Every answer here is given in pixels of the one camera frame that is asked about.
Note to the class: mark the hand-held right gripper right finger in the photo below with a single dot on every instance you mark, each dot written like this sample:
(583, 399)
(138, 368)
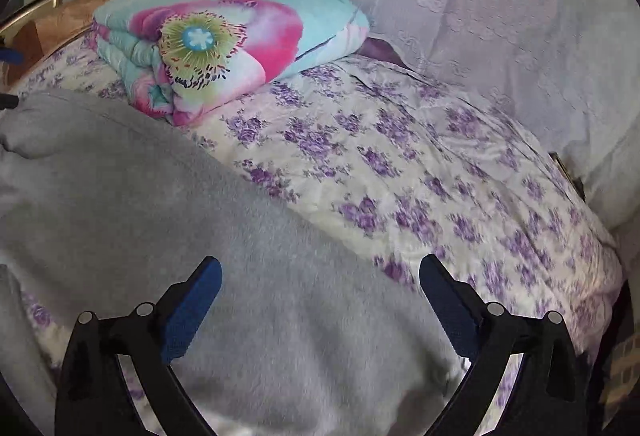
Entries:
(447, 306)

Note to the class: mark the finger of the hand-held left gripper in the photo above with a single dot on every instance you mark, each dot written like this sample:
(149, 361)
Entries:
(10, 55)

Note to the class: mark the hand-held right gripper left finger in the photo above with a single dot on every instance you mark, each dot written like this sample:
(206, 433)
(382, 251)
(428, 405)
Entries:
(192, 303)

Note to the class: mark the grey pants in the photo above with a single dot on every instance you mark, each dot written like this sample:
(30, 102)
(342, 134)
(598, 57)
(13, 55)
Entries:
(150, 226)

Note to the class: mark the wooden headboard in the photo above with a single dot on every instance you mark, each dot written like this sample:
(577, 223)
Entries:
(65, 13)

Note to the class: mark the purple floral bed sheet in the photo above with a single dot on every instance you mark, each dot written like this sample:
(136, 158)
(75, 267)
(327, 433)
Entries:
(400, 166)

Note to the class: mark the folded floral quilt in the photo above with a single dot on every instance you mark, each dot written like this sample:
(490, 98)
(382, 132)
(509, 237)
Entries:
(220, 41)

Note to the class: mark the white lace curtain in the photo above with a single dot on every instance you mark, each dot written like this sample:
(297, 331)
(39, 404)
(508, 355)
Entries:
(450, 1)

